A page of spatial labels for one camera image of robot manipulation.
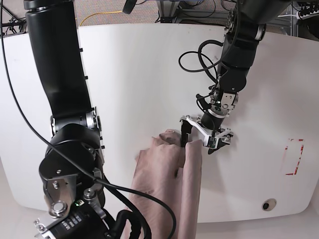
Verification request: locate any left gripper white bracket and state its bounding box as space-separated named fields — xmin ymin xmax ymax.
xmin=180 ymin=114 xmax=233 ymax=154

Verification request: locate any mauve pink T-shirt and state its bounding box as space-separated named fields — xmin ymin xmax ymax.
xmin=131 ymin=129 xmax=202 ymax=239

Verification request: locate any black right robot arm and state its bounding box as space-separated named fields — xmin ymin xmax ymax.
xmin=24 ymin=0 xmax=115 ymax=239

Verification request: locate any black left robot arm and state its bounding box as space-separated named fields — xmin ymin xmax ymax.
xmin=180 ymin=0 xmax=291 ymax=154

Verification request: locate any red tape rectangle marking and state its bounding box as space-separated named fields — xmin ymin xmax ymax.
xmin=282 ymin=138 xmax=305 ymax=176

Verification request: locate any white power strip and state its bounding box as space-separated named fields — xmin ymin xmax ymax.
xmin=297 ymin=5 xmax=319 ymax=20

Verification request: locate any black tripod stand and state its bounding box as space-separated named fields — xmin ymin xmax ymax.
xmin=0 ymin=0 xmax=27 ymax=37

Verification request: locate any right table cable grommet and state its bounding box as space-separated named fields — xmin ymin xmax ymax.
xmin=262 ymin=198 xmax=277 ymax=212

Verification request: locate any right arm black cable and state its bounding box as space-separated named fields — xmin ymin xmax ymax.
xmin=0 ymin=0 xmax=178 ymax=239

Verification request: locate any aluminium frame base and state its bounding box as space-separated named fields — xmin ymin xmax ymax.
xmin=155 ymin=0 xmax=216 ymax=23

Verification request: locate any yellow cable on floor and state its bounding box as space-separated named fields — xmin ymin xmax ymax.
xmin=79 ymin=11 xmax=124 ymax=27

